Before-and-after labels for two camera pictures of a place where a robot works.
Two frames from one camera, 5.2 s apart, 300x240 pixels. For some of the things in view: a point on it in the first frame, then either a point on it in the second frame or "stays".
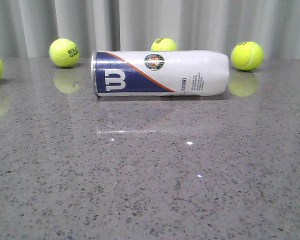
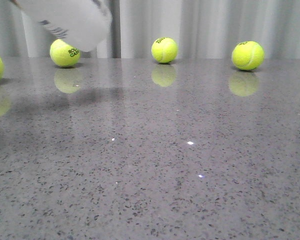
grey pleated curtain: x=28 y=28 stays
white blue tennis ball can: x=160 y=73 -> x=85 y=24
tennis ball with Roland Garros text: x=64 y=52 stays
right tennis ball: x=247 y=55 stays
